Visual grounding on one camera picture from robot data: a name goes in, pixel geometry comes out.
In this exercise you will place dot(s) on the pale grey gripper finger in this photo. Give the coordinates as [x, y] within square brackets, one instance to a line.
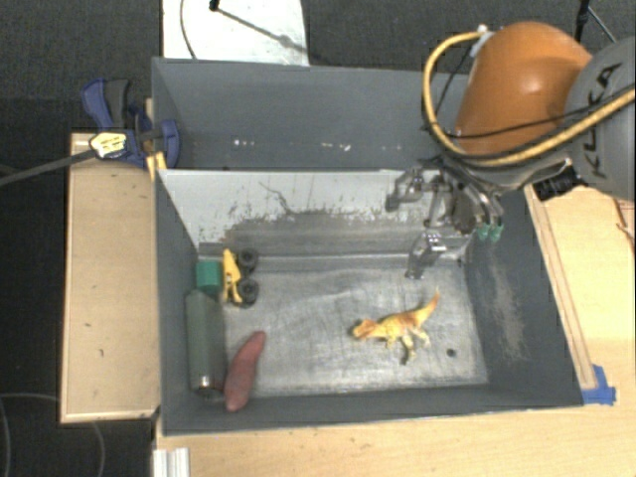
[405, 189]
[422, 256]

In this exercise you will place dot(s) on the yellow and orange toy dinosaur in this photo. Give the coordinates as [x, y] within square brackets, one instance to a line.
[397, 323]

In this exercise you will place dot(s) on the grey metal bin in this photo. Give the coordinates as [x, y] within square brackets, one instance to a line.
[348, 365]

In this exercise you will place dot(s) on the yellow and green toy truck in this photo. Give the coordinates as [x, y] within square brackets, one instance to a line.
[231, 276]

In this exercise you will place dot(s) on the red-brown toy sweet potato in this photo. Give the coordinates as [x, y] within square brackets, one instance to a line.
[243, 370]

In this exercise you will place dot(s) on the black cylinder on white bracket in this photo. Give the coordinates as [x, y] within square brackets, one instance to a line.
[559, 184]

